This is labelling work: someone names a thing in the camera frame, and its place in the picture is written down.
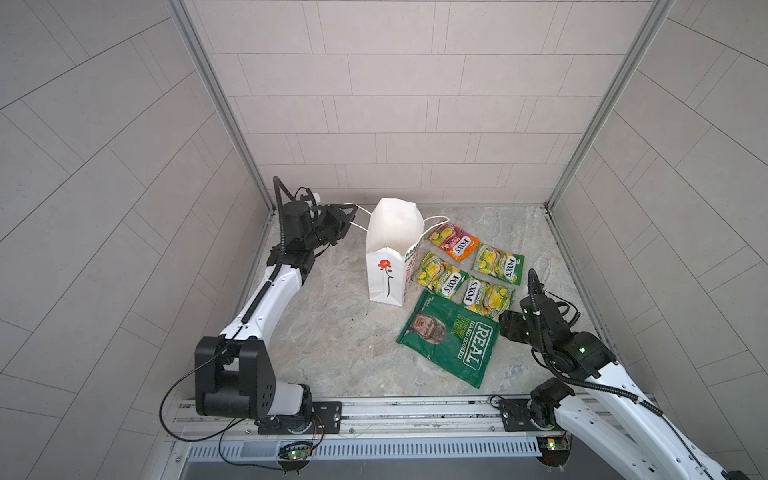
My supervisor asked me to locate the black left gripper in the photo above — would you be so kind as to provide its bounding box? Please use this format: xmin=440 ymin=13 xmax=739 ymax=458
xmin=297 ymin=205 xmax=355 ymax=254

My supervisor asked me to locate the floral white paper bag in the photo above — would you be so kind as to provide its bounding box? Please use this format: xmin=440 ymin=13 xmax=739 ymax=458
xmin=353 ymin=198 xmax=450 ymax=307

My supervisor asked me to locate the green Fox's spring tea bag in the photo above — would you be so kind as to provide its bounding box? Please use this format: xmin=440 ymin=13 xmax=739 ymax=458
xmin=472 ymin=244 xmax=525 ymax=285

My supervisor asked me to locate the green Real crisps bag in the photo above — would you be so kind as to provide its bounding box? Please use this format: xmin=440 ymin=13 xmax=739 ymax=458
xmin=397 ymin=291 xmax=499 ymax=388

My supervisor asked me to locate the orange pink Fox's candy bag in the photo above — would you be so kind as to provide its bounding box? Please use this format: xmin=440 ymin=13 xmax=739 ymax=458
xmin=429 ymin=223 xmax=480 ymax=262

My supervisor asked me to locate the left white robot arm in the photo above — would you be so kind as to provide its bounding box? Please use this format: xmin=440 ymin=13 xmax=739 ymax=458
xmin=193 ymin=177 xmax=359 ymax=433

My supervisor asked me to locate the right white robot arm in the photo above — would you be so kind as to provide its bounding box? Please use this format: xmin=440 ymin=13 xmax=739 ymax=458
xmin=499 ymin=270 xmax=746 ymax=479

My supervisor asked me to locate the white ventilation grille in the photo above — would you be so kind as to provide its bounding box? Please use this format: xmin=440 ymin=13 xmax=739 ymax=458
xmin=187 ymin=436 xmax=541 ymax=463

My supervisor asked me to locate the right green circuit board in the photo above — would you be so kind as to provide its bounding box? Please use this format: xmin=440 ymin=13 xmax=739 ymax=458
xmin=537 ymin=436 xmax=571 ymax=468

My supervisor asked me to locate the green circuit board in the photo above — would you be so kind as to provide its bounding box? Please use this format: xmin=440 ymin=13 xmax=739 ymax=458
xmin=277 ymin=441 xmax=313 ymax=462
xmin=537 ymin=436 xmax=571 ymax=468

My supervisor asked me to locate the left green circuit board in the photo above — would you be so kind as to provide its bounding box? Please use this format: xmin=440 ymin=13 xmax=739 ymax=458
xmin=277 ymin=441 xmax=313 ymax=462

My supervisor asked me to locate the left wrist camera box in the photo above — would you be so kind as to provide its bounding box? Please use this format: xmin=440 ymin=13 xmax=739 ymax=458
xmin=301 ymin=191 xmax=321 ymax=205

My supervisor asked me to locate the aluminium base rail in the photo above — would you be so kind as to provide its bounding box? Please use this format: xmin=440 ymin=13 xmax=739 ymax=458
xmin=167 ymin=394 xmax=655 ymax=439

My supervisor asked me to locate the aluminium left corner post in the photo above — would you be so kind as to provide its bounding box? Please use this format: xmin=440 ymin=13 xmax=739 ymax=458
xmin=166 ymin=0 xmax=276 ymax=211

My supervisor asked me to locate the aluminium corner post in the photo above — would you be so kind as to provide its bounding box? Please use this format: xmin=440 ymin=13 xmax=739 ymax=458
xmin=166 ymin=0 xmax=276 ymax=211
xmin=545 ymin=0 xmax=676 ymax=212

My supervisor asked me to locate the aluminium right corner post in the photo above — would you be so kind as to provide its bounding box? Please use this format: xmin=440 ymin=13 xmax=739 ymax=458
xmin=545 ymin=0 xmax=676 ymax=212

